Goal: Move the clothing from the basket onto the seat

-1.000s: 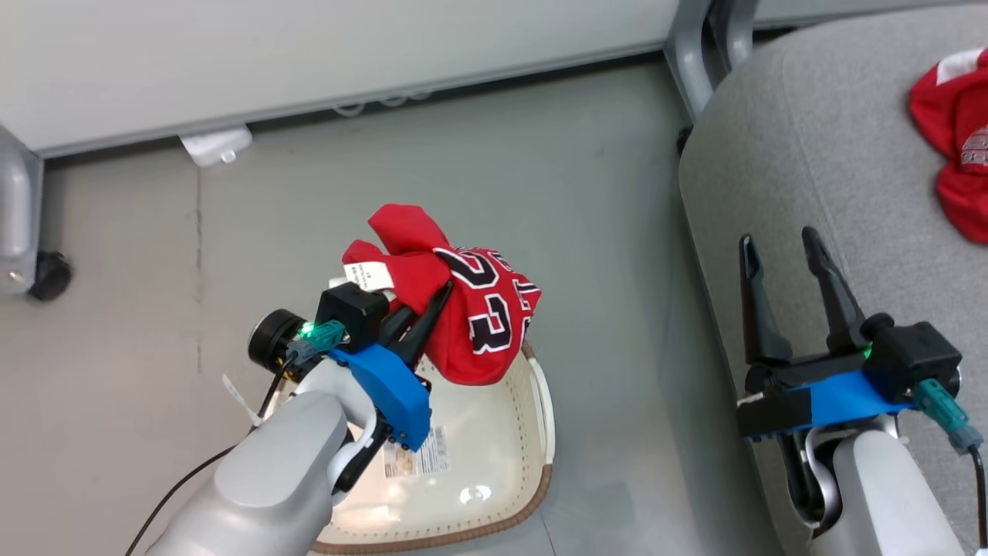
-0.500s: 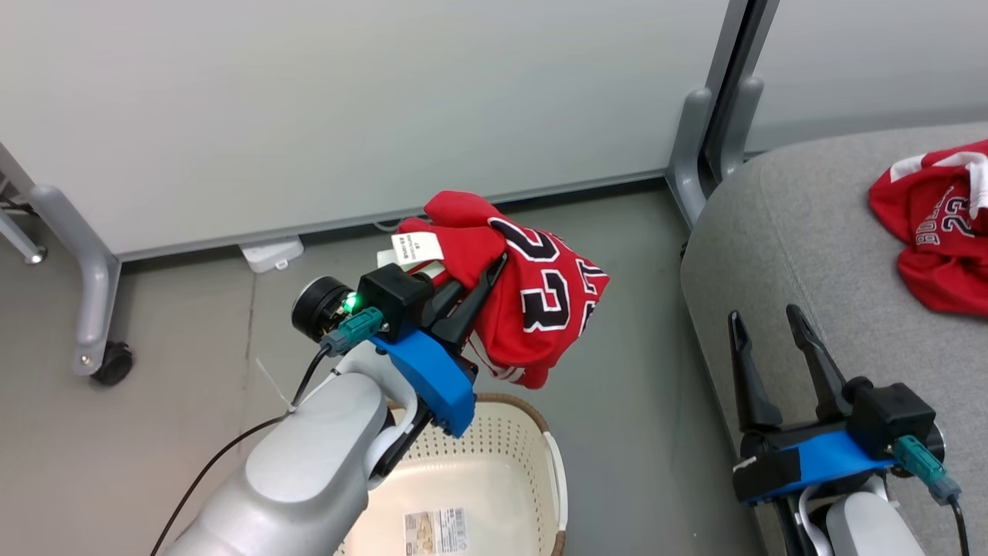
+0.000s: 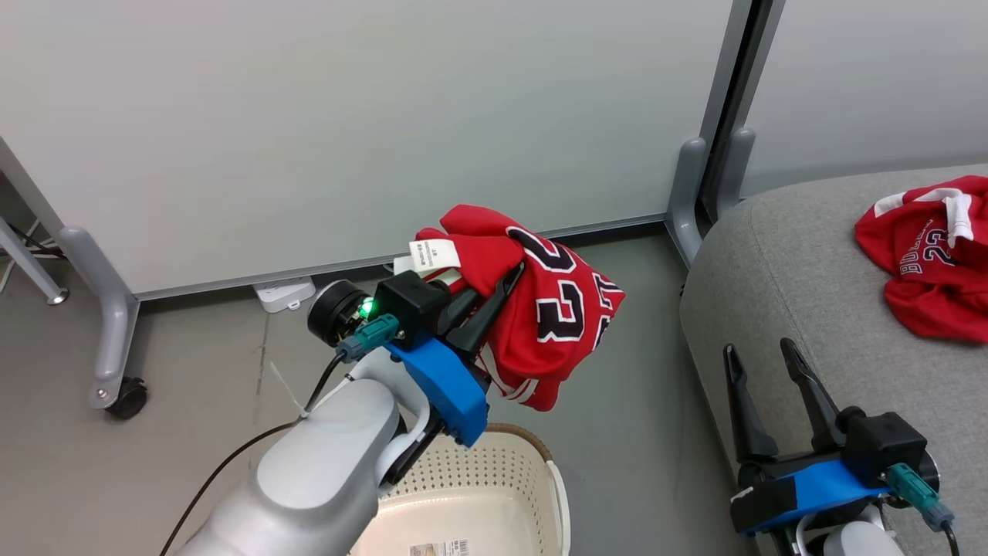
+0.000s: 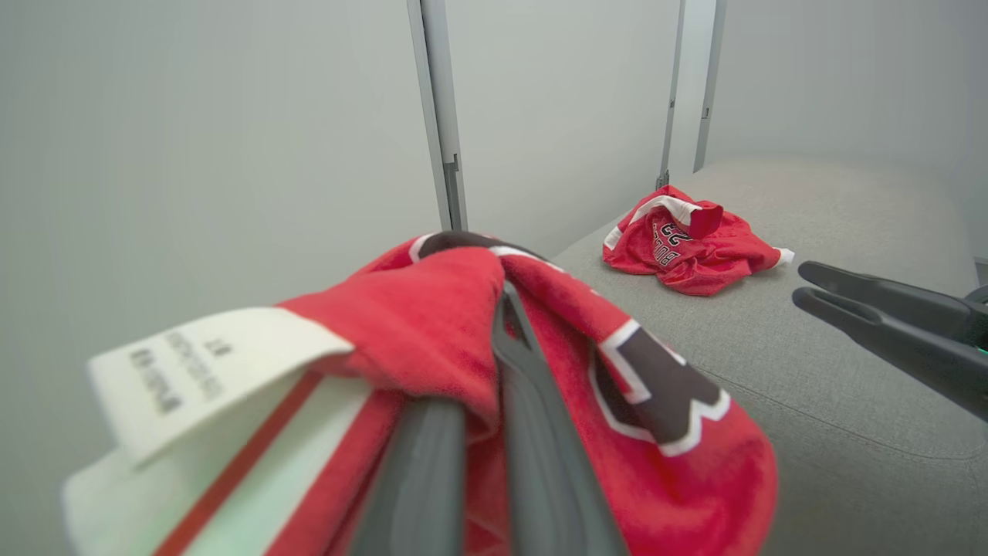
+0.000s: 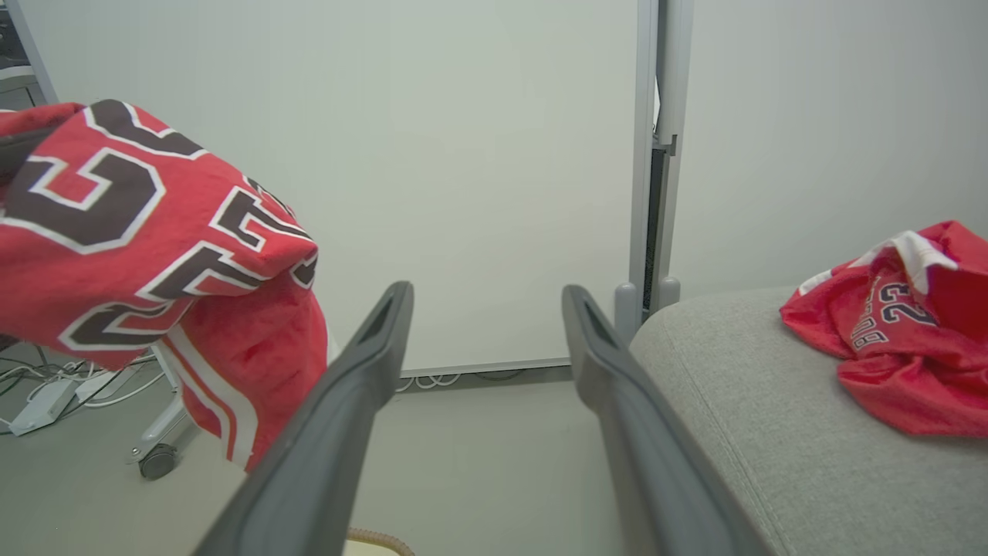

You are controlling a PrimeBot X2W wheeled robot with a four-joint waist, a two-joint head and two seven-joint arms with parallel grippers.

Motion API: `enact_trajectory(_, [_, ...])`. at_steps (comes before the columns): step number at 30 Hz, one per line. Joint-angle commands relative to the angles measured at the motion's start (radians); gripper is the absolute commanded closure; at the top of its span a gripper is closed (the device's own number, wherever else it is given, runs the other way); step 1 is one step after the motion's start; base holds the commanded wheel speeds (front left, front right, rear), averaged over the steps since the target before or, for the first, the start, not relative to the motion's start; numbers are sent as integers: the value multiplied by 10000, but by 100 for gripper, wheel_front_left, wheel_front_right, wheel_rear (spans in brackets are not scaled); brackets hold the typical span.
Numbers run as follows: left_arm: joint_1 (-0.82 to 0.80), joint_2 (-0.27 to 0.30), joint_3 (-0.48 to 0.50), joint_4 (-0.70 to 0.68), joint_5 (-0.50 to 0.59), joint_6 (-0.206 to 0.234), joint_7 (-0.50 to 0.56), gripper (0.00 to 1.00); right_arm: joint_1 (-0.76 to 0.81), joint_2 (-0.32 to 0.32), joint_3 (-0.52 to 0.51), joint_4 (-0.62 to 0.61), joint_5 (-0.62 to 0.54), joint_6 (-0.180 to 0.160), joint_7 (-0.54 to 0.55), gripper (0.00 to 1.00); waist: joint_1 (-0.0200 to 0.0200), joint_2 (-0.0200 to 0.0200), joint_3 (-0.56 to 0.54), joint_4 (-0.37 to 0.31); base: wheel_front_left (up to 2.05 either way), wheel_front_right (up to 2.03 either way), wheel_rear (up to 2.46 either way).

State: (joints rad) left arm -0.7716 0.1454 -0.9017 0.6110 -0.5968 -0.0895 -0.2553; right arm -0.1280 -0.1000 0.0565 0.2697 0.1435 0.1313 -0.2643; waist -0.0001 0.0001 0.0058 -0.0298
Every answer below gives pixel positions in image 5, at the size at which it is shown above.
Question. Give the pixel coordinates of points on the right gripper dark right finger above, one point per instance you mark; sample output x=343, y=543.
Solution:
x=656, y=479

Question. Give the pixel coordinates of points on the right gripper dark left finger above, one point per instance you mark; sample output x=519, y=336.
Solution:
x=324, y=448

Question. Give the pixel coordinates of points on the red basketball jersey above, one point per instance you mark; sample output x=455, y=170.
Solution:
x=903, y=363

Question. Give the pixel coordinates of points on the grey fabric sofa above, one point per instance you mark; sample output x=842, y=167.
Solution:
x=772, y=432

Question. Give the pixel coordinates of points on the grey partition foot with caster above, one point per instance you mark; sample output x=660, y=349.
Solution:
x=166, y=428

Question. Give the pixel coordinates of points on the black caster wheel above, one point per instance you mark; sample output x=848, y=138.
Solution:
x=158, y=463

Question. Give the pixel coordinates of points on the white power strip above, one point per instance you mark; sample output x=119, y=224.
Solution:
x=42, y=405

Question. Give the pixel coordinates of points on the wide white partition panel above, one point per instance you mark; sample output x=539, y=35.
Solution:
x=463, y=154

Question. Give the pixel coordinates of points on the narrow white partition panel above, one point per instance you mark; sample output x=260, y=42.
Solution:
x=834, y=116

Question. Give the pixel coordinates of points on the grey metal table leg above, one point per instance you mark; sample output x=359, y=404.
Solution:
x=23, y=54

